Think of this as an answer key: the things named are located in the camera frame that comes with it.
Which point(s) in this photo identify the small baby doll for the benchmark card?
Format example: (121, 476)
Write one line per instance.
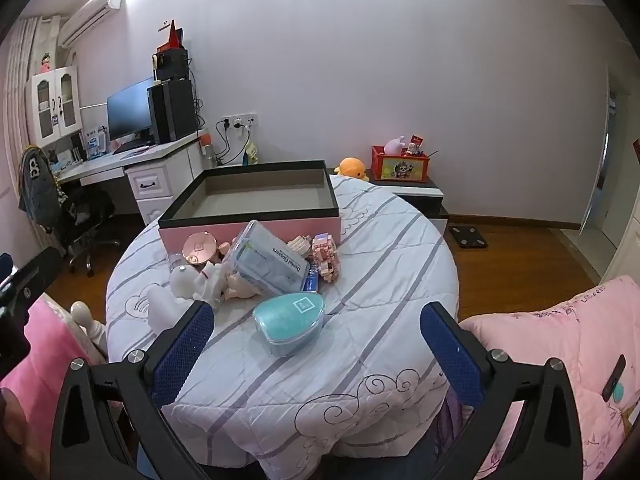
(241, 287)

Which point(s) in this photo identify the small blue box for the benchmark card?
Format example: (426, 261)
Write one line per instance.
(311, 283)

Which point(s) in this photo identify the pink bed frame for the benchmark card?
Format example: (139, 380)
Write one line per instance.
(45, 340)

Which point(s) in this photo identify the rose gold round tin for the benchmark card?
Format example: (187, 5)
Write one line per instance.
(200, 247)

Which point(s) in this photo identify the black computer monitor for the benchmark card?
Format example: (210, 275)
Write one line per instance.
(130, 110)

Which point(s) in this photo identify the teal egg-shaped case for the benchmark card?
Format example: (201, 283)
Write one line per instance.
(285, 320)

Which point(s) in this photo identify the pink plush toy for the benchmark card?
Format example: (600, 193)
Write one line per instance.
(395, 144)

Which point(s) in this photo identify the clear plastic lidded box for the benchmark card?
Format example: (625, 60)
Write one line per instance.
(265, 260)

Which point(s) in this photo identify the white glass-door cabinet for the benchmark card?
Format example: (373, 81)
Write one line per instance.
(50, 110)

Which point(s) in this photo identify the pink box with black rim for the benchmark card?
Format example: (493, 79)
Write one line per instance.
(175, 232)

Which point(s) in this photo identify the black office chair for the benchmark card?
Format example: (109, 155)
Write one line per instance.
(85, 210)

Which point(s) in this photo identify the white bed post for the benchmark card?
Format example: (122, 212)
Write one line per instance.
(82, 316)

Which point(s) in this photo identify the white desk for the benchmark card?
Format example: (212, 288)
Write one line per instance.
(100, 165)

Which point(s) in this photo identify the pale striped curtain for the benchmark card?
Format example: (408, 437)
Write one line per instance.
(20, 85)

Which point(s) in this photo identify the small doll with black hair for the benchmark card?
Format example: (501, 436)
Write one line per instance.
(46, 63)

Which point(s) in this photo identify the pink building brick figure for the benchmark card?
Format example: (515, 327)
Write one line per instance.
(325, 260)

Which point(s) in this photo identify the yellow snack bag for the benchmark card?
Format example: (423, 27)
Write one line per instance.
(251, 154)

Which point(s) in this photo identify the pink printed blanket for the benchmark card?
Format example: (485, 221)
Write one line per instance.
(550, 335)

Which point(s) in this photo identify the low black-topped white cabinet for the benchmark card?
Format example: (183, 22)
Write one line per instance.
(415, 192)

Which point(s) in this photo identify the dark printed jacket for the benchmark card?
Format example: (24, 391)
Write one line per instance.
(37, 185)

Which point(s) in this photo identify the white air conditioner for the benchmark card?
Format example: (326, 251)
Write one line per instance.
(90, 17)

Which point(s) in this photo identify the orange octopus plush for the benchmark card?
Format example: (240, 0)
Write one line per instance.
(350, 167)

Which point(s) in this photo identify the white wall outlet strip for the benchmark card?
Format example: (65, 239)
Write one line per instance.
(240, 121)

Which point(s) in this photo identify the white figure toy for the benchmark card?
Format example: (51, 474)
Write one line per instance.
(185, 285)

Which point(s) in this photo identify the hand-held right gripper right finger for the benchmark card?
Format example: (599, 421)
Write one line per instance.
(452, 355)

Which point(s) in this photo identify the black bathroom scale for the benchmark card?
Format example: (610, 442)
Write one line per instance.
(467, 237)

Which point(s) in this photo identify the white door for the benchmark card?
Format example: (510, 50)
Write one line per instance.
(625, 210)

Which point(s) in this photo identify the red packet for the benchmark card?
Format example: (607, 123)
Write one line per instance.
(416, 144)

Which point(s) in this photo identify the clear bottle with orange lid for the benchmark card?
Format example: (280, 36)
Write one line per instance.
(207, 155)

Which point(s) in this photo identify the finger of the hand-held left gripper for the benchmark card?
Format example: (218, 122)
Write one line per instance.
(4, 263)
(42, 267)

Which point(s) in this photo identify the red printed storage box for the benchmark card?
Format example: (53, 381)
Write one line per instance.
(400, 170)

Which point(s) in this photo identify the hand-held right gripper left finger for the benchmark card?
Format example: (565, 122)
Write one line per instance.
(185, 350)

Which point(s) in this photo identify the black handheld device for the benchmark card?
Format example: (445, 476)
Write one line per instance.
(615, 375)

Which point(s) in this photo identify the blue and white box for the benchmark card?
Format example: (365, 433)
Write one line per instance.
(95, 142)

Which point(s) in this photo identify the black computer tower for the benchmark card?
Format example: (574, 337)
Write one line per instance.
(172, 110)

